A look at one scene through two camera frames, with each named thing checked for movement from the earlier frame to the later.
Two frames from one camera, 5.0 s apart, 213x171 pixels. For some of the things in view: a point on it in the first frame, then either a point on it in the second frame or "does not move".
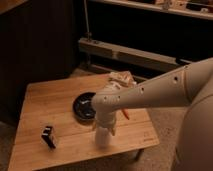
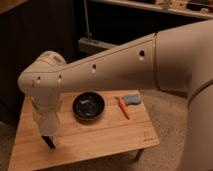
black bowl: [83, 107] does not move
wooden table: [50, 134] does not move
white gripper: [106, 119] -> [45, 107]
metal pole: [88, 34] does not move
